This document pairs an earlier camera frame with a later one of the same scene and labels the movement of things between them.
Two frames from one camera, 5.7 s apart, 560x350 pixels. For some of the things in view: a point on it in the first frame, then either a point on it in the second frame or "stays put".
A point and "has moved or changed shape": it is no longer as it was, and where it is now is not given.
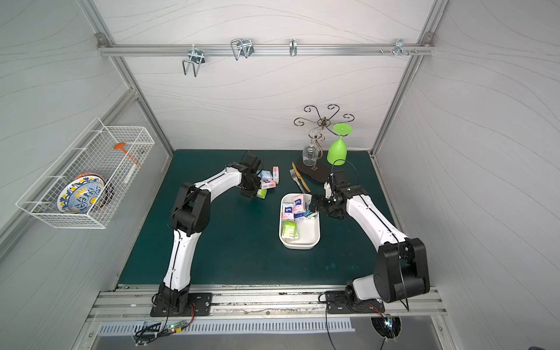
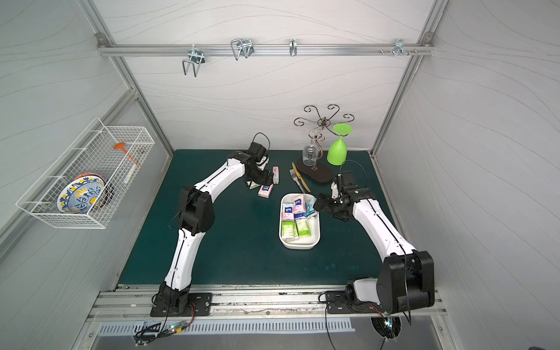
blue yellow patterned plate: x=85 y=193 stays put
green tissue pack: x=261 y=193 → x=302 y=227
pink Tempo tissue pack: x=299 y=207 stays put
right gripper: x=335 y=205 stays put
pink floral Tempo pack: x=288 y=211 stays put
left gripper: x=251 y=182 → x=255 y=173
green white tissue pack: x=290 y=230 stays put
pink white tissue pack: x=267 y=184 has moved or changed shape
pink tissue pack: x=275 y=174 stays put
